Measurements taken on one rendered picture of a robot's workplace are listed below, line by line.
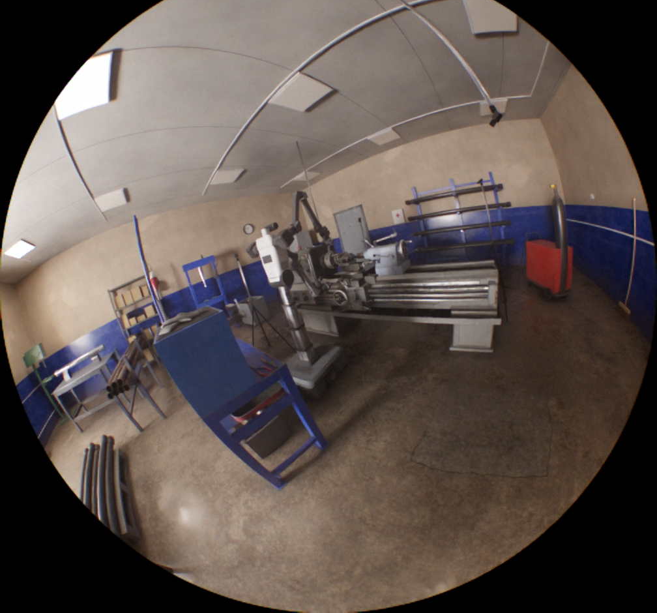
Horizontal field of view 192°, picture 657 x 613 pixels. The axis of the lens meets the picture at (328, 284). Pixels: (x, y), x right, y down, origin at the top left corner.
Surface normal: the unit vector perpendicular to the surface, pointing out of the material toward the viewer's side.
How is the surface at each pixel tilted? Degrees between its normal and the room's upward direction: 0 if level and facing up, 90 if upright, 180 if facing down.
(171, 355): 90
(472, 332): 90
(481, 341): 90
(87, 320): 90
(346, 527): 0
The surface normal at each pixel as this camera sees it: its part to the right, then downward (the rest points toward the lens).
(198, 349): 0.73, -0.04
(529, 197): -0.64, 0.34
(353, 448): -0.26, -0.94
